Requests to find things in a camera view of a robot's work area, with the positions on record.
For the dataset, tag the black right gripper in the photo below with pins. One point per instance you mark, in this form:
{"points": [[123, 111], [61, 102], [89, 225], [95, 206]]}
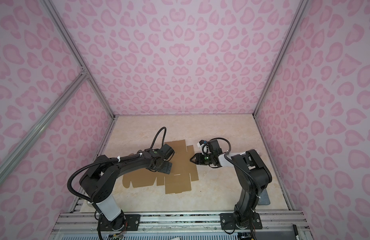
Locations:
{"points": [[199, 159]]}

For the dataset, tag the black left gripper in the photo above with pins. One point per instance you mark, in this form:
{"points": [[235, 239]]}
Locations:
{"points": [[168, 168]]}

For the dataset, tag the brown cardboard box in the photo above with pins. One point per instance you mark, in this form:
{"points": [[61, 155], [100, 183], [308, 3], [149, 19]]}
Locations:
{"points": [[179, 180]]}

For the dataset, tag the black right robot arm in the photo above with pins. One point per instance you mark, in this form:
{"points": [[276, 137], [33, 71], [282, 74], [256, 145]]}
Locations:
{"points": [[253, 175]]}

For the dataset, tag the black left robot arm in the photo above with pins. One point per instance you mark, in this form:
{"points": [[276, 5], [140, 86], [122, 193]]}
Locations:
{"points": [[100, 177]]}

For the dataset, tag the grey foam pad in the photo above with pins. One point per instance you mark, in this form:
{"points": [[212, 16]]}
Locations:
{"points": [[264, 199]]}

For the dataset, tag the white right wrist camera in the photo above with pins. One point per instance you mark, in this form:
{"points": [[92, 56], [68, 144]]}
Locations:
{"points": [[203, 145]]}

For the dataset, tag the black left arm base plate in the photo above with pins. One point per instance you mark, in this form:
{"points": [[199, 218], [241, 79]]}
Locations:
{"points": [[128, 222]]}

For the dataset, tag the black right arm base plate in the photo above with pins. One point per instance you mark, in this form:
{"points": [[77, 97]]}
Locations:
{"points": [[232, 221]]}

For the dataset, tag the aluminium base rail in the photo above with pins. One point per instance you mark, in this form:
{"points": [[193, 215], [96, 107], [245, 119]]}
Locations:
{"points": [[203, 225]]}

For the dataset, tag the aluminium diagonal frame strut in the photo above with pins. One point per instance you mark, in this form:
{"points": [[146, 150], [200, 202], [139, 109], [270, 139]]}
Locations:
{"points": [[12, 160]]}

